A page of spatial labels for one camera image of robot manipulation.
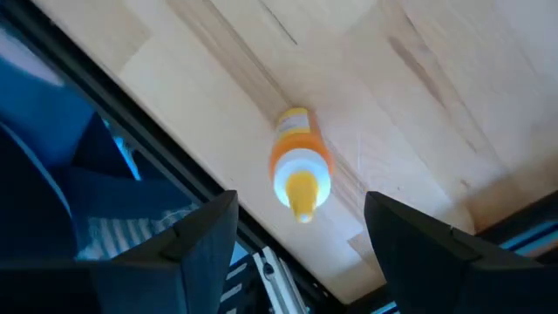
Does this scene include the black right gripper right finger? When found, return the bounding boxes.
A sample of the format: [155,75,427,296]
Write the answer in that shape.
[364,191,558,314]

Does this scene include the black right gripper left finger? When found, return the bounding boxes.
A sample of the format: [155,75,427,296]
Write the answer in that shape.
[0,190,240,314]

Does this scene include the orange food colouring bottle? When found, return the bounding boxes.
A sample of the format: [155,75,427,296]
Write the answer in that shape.
[269,107,336,224]

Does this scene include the black crossbar silver brackets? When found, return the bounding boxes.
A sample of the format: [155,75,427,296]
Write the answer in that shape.
[217,246,315,314]

